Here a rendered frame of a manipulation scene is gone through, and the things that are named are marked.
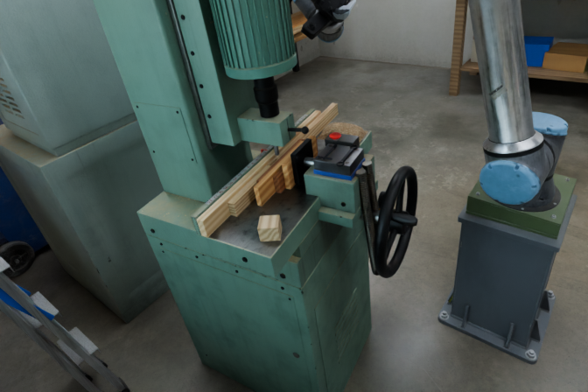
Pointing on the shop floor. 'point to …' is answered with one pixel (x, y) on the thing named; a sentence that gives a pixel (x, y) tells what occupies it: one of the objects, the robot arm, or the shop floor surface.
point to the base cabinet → (276, 316)
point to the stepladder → (27, 318)
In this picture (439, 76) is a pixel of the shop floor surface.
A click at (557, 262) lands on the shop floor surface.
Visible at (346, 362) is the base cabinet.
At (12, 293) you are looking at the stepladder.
